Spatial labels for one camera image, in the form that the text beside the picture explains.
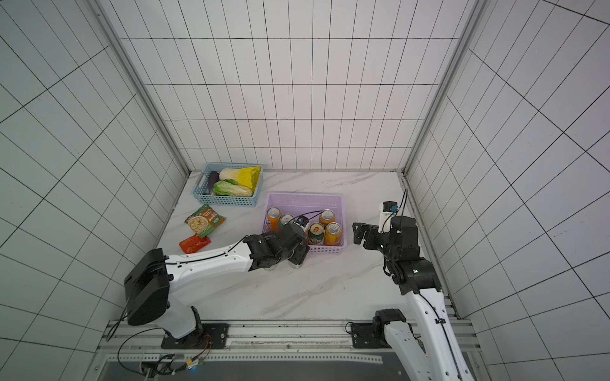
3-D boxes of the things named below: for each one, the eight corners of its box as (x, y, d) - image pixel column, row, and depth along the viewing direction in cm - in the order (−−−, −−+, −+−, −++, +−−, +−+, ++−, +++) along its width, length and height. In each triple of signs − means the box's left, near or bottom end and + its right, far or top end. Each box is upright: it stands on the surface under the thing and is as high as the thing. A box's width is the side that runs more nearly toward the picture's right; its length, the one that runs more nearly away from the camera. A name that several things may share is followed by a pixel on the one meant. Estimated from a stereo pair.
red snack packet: (186, 257, 93) (183, 254, 91) (181, 245, 96) (179, 242, 94) (212, 243, 97) (210, 240, 95) (207, 232, 100) (205, 229, 98)
